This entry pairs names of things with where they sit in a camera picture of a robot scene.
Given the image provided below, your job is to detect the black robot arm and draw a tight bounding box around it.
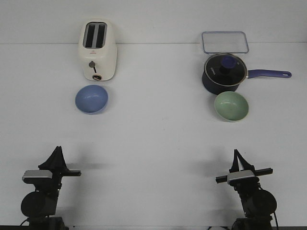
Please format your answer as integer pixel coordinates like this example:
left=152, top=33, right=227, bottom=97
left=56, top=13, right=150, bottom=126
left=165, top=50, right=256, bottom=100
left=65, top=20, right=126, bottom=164
left=21, top=146, right=81, bottom=230
left=215, top=149, right=277, bottom=230

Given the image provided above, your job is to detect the green bowl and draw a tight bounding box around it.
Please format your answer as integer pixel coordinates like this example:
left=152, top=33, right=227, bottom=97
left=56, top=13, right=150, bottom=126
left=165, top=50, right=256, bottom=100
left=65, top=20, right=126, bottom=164
left=214, top=91, right=249, bottom=122

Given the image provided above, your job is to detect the blue bowl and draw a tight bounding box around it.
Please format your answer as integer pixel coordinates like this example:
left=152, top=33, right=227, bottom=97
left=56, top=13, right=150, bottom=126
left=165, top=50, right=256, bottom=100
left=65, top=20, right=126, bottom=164
left=75, top=85, right=109, bottom=114

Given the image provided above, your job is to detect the clear plastic container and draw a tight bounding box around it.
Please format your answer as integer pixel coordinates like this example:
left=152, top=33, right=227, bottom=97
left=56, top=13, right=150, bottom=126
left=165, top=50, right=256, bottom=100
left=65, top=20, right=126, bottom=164
left=201, top=31, right=249, bottom=54

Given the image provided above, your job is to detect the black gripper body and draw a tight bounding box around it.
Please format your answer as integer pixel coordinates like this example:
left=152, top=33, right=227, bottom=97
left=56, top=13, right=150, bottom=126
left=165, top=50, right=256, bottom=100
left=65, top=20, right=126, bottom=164
left=215, top=168, right=273, bottom=192
left=49, top=165, right=81, bottom=192

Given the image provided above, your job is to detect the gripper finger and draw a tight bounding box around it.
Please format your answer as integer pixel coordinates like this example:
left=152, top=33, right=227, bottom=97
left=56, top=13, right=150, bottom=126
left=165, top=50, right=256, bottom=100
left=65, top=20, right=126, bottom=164
left=229, top=149, right=240, bottom=173
left=58, top=146, right=69, bottom=171
left=237, top=152, right=255, bottom=172
left=38, top=146, right=59, bottom=169

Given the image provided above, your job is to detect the cream white toaster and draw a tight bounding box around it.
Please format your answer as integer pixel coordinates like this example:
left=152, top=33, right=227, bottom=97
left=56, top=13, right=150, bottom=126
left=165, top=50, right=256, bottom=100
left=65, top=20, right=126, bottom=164
left=78, top=19, right=117, bottom=81

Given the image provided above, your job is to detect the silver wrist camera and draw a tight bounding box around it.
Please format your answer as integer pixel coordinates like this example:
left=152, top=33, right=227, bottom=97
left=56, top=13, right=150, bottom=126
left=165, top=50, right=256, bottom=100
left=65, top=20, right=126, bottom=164
left=227, top=170, right=255, bottom=185
left=22, top=170, right=52, bottom=184

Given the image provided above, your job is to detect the glass pot lid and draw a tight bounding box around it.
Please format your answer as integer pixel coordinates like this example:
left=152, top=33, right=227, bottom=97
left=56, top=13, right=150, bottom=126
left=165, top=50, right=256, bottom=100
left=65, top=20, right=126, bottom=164
left=204, top=53, right=248, bottom=86

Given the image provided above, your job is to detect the dark blue saucepan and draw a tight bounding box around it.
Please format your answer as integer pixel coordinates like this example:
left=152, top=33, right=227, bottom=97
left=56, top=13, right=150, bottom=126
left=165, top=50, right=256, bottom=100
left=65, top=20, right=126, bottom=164
left=202, top=69, right=292, bottom=95

